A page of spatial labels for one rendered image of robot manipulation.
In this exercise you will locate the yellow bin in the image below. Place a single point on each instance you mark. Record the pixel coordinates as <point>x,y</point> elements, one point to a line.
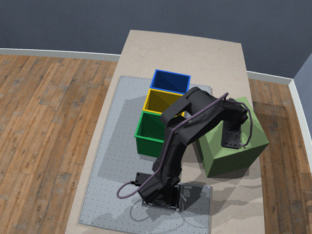
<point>158,101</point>

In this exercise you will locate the blue open-top bin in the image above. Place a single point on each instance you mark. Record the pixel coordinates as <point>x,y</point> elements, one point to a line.
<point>170,82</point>

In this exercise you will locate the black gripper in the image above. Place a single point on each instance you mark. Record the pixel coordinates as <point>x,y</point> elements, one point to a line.
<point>167,196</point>

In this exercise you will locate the green bin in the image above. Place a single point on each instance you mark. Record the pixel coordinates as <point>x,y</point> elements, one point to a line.
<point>149,134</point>

